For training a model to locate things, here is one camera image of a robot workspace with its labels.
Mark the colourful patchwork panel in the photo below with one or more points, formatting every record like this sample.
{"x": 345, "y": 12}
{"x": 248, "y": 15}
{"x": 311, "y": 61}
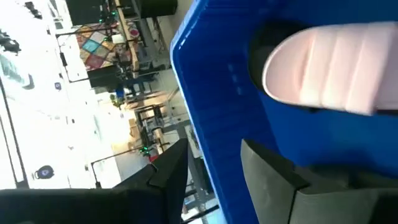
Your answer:
{"x": 96, "y": 49}

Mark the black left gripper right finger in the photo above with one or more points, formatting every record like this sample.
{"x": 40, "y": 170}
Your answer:
{"x": 267, "y": 180}

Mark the black slide sandal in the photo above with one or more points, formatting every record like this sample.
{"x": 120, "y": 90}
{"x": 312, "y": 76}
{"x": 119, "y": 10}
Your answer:
{"x": 258, "y": 46}

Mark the blue plastic bin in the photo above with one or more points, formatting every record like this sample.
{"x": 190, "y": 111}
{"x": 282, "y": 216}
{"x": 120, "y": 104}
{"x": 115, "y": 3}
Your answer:
{"x": 224, "y": 109}

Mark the pink slide sandal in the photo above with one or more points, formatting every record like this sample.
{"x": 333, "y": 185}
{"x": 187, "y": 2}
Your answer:
{"x": 326, "y": 68}

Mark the black cabinet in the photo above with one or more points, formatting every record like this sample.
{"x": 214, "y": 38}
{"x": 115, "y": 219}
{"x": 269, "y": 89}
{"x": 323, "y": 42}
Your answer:
{"x": 87, "y": 11}

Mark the round dark wall emblem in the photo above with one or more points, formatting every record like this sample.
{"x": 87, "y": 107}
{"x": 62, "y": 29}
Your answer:
{"x": 45, "y": 172}

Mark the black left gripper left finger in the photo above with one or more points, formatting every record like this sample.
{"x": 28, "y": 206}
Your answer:
{"x": 171, "y": 177}

